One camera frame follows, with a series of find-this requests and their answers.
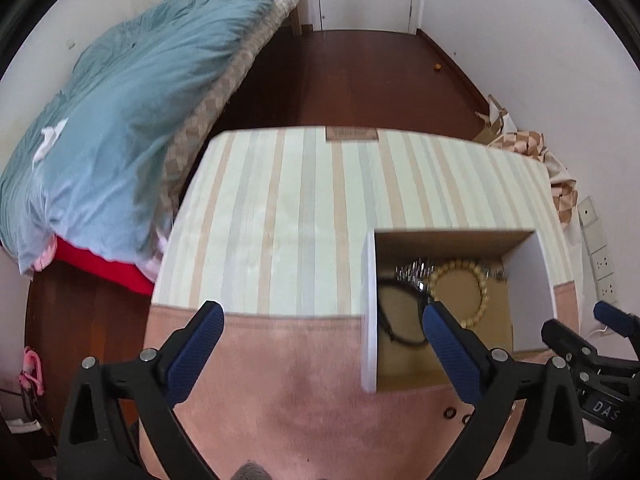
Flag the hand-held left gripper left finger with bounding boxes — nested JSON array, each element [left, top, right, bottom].
[[57, 300, 226, 480]]

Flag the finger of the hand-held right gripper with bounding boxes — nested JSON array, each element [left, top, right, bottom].
[[593, 301, 640, 339], [541, 319, 608, 368]]

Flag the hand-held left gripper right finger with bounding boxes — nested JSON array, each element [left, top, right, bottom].
[[421, 301, 587, 480]]

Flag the white and brown cardboard box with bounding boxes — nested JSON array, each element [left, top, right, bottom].
[[361, 228, 557, 394]]

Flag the black bracelet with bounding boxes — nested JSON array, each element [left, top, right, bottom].
[[375, 277, 432, 349]]

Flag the red cloth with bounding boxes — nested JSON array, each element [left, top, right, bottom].
[[51, 236, 157, 297]]

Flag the striped pink tablecloth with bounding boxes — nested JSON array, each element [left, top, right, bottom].
[[136, 126, 584, 480]]

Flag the pink clip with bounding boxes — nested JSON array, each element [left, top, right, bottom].
[[18, 347, 47, 395]]

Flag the checked fabric bag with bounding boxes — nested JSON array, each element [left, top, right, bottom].
[[487, 130, 582, 232]]

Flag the brown cardboard pieces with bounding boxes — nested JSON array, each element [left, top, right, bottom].
[[472, 93, 512, 144]]

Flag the brown tablecloth label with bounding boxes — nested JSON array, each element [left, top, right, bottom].
[[325, 126, 379, 143]]

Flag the light blue blanket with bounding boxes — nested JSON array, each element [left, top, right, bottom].
[[0, 0, 307, 277]]

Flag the chevron patterned mattress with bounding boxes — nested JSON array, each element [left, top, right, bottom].
[[159, 0, 307, 213]]

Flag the white wall socket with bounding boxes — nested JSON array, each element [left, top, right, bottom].
[[597, 276, 620, 306], [589, 246, 614, 280]]

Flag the yellow bead bracelet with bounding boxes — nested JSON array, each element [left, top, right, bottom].
[[428, 258, 494, 331]]

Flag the white wall switch plate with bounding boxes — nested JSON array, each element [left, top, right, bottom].
[[578, 198, 600, 227]]

